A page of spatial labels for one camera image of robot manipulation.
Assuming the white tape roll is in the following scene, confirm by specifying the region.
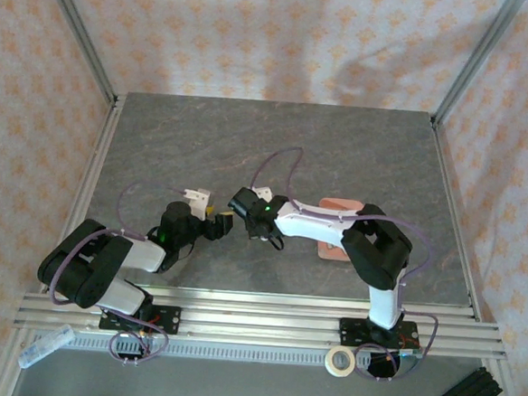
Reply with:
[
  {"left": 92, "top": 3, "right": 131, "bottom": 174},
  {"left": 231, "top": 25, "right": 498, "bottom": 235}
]
[{"left": 323, "top": 344, "right": 358, "bottom": 378}]

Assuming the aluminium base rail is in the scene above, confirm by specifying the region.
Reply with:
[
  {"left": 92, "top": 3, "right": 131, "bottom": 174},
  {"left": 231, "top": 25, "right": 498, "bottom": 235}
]
[{"left": 12, "top": 273, "right": 511, "bottom": 363}]

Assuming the small circuit board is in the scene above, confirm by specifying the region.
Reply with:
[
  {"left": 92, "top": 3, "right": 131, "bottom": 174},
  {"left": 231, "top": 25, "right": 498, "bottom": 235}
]
[{"left": 391, "top": 346, "right": 425, "bottom": 369}]

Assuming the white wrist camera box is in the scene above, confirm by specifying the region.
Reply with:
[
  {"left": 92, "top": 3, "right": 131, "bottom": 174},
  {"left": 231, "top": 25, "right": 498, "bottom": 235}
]
[
  {"left": 251, "top": 184, "right": 275, "bottom": 203},
  {"left": 181, "top": 186, "right": 214, "bottom": 223}
]

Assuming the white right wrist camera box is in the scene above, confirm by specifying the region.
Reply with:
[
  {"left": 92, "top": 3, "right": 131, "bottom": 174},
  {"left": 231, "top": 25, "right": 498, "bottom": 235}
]
[{"left": 251, "top": 184, "right": 275, "bottom": 203}]

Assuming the clear plastic bottle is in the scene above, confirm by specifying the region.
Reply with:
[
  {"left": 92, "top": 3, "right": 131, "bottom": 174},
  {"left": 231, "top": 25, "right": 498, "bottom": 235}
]
[{"left": 15, "top": 319, "right": 77, "bottom": 373}]

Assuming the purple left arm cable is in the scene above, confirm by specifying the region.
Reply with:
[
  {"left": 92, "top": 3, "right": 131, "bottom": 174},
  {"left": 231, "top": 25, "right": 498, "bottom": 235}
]
[{"left": 45, "top": 176, "right": 189, "bottom": 316}]

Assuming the patterned backdrop cloth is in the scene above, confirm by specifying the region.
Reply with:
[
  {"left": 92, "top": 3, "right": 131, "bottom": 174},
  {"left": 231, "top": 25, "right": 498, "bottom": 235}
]
[{"left": 0, "top": 0, "right": 528, "bottom": 396}]

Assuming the grey slotted cable duct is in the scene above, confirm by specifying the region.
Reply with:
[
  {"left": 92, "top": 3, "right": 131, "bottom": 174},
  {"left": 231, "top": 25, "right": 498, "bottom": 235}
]
[{"left": 61, "top": 331, "right": 372, "bottom": 372}]

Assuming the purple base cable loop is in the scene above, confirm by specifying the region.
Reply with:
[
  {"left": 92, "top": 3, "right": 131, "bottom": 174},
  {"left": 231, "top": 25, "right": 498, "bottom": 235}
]
[
  {"left": 107, "top": 327, "right": 170, "bottom": 367},
  {"left": 352, "top": 342, "right": 402, "bottom": 383}
]

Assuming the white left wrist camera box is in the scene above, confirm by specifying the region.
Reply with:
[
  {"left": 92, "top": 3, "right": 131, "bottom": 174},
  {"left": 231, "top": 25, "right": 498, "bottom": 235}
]
[{"left": 181, "top": 186, "right": 214, "bottom": 223}]

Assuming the pink plastic tray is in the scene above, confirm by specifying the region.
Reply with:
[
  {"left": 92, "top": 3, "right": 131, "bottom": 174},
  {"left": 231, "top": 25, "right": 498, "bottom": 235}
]
[{"left": 314, "top": 196, "right": 365, "bottom": 264}]

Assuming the aluminium frame post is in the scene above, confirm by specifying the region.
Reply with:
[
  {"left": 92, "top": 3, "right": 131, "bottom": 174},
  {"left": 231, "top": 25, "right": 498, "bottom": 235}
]
[
  {"left": 429, "top": 0, "right": 528, "bottom": 135},
  {"left": 29, "top": 0, "right": 127, "bottom": 108}
]

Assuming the aluminium table side rail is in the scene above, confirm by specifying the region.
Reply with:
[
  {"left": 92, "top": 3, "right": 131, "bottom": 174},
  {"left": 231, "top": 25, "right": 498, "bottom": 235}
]
[
  {"left": 417, "top": 122, "right": 496, "bottom": 324},
  {"left": 39, "top": 90, "right": 127, "bottom": 298}
]

